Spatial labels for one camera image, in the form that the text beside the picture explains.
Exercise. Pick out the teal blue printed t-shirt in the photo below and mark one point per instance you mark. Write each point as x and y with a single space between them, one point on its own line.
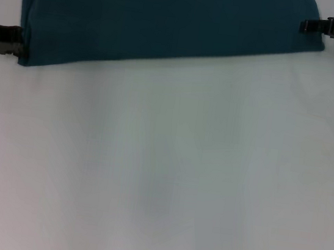
168 20

